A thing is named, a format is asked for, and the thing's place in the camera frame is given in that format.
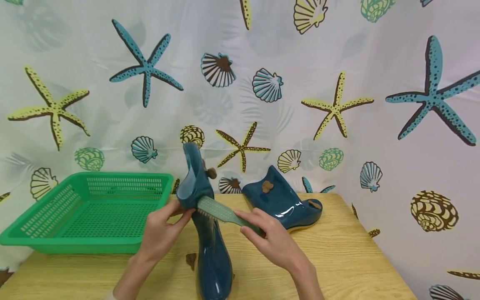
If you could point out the person's left thumb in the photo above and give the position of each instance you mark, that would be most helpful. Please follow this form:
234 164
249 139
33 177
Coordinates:
183 223

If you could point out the person's right hand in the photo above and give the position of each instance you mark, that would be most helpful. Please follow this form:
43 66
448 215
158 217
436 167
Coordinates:
277 243

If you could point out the person's right forearm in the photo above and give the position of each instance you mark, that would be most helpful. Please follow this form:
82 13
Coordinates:
309 285

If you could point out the person's left index finger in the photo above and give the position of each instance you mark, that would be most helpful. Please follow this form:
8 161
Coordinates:
170 207

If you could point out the person's right index finger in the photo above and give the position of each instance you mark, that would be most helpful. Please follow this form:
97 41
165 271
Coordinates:
249 216

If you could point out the person's left hand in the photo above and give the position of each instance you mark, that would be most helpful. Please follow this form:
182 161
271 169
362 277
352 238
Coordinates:
159 235

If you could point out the person's right thumb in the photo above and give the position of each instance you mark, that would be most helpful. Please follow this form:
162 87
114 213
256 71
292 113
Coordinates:
250 235

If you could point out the green plastic basket tray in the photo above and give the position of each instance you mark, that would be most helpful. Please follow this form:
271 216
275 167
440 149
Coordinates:
93 216

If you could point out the green scrubbing brush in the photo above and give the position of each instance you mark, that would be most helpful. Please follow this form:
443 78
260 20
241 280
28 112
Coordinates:
221 212

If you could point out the person's left forearm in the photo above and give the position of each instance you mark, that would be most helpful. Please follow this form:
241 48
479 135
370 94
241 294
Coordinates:
133 279

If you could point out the blue rubber boot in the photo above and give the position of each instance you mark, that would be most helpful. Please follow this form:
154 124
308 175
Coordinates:
279 204
212 254

